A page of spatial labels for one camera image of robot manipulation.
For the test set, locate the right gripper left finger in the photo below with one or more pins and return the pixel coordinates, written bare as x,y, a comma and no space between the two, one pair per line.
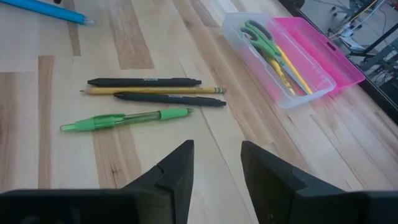
161,199

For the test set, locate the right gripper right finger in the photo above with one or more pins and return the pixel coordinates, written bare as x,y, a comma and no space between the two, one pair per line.
280,199

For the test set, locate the green clear pen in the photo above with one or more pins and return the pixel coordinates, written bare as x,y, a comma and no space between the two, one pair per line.
102,121

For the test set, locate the black pen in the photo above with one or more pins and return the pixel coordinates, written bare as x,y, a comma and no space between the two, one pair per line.
140,82
171,99

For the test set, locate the yellow wooden pencil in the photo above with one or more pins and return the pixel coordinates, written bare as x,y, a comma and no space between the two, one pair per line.
149,91

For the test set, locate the green scissors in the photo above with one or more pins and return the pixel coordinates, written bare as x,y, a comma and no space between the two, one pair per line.
264,46

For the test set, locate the clear pink-lidded supply box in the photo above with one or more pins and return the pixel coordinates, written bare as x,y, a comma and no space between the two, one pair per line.
311,40

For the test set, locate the blue pen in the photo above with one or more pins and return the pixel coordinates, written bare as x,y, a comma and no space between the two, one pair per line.
46,9

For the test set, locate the black aluminium table frame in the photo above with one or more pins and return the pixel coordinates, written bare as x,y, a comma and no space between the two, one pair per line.
382,96

